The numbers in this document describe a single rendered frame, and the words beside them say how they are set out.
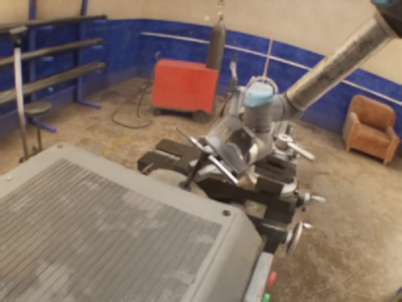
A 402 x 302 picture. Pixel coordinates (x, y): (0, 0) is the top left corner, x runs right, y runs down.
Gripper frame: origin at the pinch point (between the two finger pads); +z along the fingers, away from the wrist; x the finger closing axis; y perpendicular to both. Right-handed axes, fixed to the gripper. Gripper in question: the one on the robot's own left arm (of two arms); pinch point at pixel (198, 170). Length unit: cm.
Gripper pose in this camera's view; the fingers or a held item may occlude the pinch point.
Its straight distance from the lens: 72.3
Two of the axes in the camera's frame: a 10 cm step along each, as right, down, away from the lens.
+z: -6.3, 2.2, -7.4
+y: -4.1, 7.2, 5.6
